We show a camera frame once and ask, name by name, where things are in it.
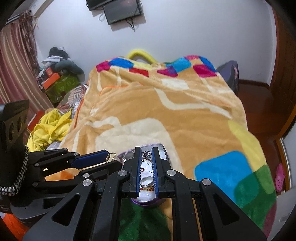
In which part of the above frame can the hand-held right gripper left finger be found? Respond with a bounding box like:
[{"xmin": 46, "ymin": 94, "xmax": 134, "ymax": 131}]
[{"xmin": 23, "ymin": 146, "xmax": 142, "ymax": 241}]

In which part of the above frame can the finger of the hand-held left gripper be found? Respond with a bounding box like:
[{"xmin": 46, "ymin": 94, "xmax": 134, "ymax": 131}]
[
  {"xmin": 34, "ymin": 161, "xmax": 123, "ymax": 189},
  {"xmin": 28, "ymin": 148, "xmax": 111, "ymax": 169}
]

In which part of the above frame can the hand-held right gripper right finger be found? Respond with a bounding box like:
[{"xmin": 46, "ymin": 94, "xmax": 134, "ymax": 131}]
[{"xmin": 151, "ymin": 146, "xmax": 268, "ymax": 241}]

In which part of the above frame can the red beaded chain necklace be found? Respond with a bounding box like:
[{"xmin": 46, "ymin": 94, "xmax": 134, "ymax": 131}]
[{"xmin": 139, "ymin": 151, "xmax": 155, "ymax": 192}]

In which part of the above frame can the purple heart-shaped jewelry box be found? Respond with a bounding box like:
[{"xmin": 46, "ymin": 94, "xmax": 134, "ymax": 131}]
[{"xmin": 117, "ymin": 143, "xmax": 168, "ymax": 207}]

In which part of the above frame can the red box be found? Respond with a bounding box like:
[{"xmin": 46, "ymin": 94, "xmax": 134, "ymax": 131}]
[{"xmin": 27, "ymin": 110, "xmax": 45, "ymax": 132}]

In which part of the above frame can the yellow cloth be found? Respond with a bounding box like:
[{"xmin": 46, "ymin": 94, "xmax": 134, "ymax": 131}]
[{"xmin": 28, "ymin": 108, "xmax": 73, "ymax": 151}]

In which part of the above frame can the striped red curtain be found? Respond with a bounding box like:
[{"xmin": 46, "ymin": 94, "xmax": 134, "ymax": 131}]
[{"xmin": 0, "ymin": 16, "xmax": 54, "ymax": 112}]

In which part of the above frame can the patterned bedsheet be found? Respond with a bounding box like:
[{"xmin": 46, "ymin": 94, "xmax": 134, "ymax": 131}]
[{"xmin": 56, "ymin": 84, "xmax": 89, "ymax": 114}]

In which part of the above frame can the orange box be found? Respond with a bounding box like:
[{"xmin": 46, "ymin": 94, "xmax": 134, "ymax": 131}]
[{"xmin": 42, "ymin": 71, "xmax": 62, "ymax": 90}]

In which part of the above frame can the green cardboard box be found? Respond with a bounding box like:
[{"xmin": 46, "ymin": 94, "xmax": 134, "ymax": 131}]
[{"xmin": 45, "ymin": 74, "xmax": 79, "ymax": 104}]

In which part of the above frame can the pile of clothes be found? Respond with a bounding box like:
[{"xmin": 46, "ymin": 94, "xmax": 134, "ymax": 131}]
[{"xmin": 41, "ymin": 46, "xmax": 85, "ymax": 78}]

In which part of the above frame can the pink clog shoe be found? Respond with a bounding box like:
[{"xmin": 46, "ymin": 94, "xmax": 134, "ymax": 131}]
[{"xmin": 275, "ymin": 163, "xmax": 286, "ymax": 193}]

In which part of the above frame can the colourful patchwork blanket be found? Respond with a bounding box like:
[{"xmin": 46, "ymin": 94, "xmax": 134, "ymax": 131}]
[{"xmin": 44, "ymin": 55, "xmax": 277, "ymax": 241}]

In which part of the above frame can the white sliding wardrobe door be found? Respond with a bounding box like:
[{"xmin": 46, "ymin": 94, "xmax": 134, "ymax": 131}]
[{"xmin": 276, "ymin": 126, "xmax": 296, "ymax": 193}]

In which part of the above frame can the yellow foam tube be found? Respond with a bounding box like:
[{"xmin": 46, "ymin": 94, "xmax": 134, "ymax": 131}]
[{"xmin": 127, "ymin": 48, "xmax": 158, "ymax": 65}]

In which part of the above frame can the purple backpack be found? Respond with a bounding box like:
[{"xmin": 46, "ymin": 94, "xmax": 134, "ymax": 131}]
[{"xmin": 216, "ymin": 60, "xmax": 240, "ymax": 93}]

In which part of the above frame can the wooden door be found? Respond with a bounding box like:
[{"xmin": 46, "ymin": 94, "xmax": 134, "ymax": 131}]
[{"xmin": 270, "ymin": 6, "xmax": 295, "ymax": 139}]

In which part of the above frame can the black monitor cable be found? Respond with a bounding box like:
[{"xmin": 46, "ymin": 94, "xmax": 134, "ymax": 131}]
[{"xmin": 125, "ymin": 18, "xmax": 137, "ymax": 32}]

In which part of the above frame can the black wall television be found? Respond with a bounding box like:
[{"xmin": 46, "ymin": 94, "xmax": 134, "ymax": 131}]
[{"xmin": 86, "ymin": 0, "xmax": 112, "ymax": 11}]

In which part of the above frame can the small black wall monitor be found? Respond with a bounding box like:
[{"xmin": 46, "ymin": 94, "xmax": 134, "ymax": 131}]
[{"xmin": 103, "ymin": 0, "xmax": 142, "ymax": 25}]

